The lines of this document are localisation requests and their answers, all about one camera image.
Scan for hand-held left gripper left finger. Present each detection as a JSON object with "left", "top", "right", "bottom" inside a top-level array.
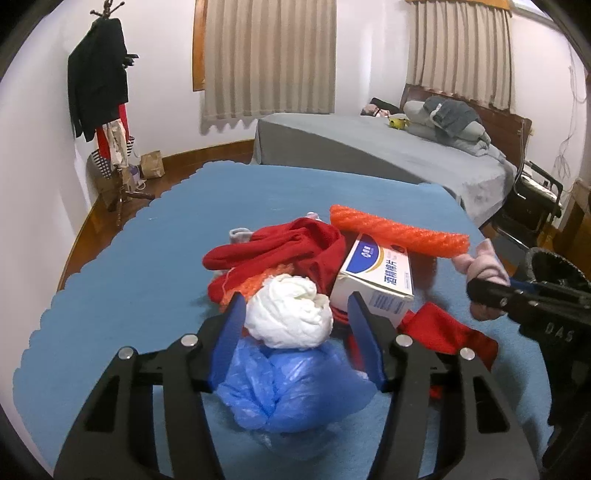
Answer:
[{"left": 54, "top": 292, "right": 247, "bottom": 480}]

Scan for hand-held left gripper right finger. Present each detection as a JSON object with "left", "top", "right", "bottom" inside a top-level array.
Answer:
[{"left": 347, "top": 291, "right": 541, "bottom": 480}]

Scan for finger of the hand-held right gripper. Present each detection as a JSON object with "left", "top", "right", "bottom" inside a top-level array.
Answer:
[
  {"left": 467, "top": 279, "right": 539, "bottom": 319},
  {"left": 510, "top": 281, "right": 591, "bottom": 305}
]

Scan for small red cloth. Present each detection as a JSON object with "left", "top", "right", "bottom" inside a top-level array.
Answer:
[{"left": 398, "top": 302, "right": 500, "bottom": 370}]

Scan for white tissue wad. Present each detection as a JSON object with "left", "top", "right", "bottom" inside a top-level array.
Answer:
[{"left": 244, "top": 274, "right": 334, "bottom": 350}]

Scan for white and blue carton box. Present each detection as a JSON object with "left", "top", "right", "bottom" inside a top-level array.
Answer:
[{"left": 330, "top": 233, "right": 415, "bottom": 329}]

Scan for blue plastic bag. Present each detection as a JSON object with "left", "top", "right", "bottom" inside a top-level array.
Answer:
[{"left": 217, "top": 339, "right": 377, "bottom": 455}]

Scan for large orange foam net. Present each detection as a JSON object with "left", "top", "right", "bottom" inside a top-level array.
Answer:
[{"left": 329, "top": 204, "right": 471, "bottom": 258}]

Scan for small orange foam net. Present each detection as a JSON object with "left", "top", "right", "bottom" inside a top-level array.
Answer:
[{"left": 217, "top": 263, "right": 296, "bottom": 310}]

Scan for black folding chair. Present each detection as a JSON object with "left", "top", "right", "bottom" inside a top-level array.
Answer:
[{"left": 492, "top": 161, "right": 564, "bottom": 252}]

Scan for grey quilt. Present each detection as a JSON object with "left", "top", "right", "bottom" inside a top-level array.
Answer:
[{"left": 443, "top": 119, "right": 506, "bottom": 162}]

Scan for pile of grey bedding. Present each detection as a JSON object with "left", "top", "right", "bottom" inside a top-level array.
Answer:
[{"left": 399, "top": 83, "right": 532, "bottom": 162}]

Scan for wooden coat rack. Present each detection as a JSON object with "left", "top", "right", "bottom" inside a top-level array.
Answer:
[{"left": 90, "top": 0, "right": 156, "bottom": 227}]

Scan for dark grey clothes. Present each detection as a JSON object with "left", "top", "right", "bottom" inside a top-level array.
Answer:
[{"left": 422, "top": 96, "right": 481, "bottom": 139}]

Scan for bed with grey sheet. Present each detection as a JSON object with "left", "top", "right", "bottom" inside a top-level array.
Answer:
[{"left": 252, "top": 113, "right": 518, "bottom": 227}]

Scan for light grey pillow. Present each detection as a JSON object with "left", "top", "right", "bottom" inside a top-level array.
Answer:
[{"left": 403, "top": 100, "right": 444, "bottom": 138}]

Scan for brown paper bag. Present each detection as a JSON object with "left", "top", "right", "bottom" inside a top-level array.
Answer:
[{"left": 140, "top": 151, "right": 165, "bottom": 180}]

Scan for striped bag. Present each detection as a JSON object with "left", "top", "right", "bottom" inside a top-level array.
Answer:
[{"left": 89, "top": 136, "right": 137, "bottom": 181}]

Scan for floral cream cloth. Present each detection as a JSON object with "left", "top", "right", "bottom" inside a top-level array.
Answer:
[{"left": 104, "top": 119, "right": 131, "bottom": 167}]

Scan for red hanging garment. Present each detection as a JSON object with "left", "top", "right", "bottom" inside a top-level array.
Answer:
[{"left": 95, "top": 104, "right": 130, "bottom": 160}]

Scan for narrow beige curtain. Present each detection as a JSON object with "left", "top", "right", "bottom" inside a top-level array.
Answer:
[{"left": 406, "top": 0, "right": 514, "bottom": 112}]

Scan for wide beige curtain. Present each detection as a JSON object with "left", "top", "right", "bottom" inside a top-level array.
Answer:
[{"left": 199, "top": 0, "right": 336, "bottom": 136}]

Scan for black jacket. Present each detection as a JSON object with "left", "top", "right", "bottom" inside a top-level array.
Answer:
[{"left": 68, "top": 18, "right": 139, "bottom": 141}]

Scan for wooden window frame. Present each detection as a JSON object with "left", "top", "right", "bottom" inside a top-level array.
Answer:
[{"left": 193, "top": 0, "right": 208, "bottom": 92}]

